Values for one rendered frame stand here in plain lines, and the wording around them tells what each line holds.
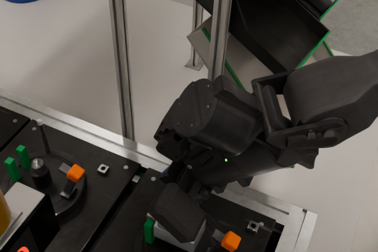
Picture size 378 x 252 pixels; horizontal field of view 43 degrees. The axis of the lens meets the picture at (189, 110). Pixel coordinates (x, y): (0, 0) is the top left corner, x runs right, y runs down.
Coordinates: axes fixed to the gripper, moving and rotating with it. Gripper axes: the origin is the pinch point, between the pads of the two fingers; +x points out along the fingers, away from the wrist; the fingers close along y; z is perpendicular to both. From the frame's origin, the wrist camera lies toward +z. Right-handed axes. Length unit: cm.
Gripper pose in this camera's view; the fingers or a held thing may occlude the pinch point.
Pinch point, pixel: (178, 172)
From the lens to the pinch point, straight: 60.6
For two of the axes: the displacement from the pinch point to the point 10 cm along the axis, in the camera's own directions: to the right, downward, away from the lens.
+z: -6.6, -7.0, -2.9
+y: -4.2, 6.5, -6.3
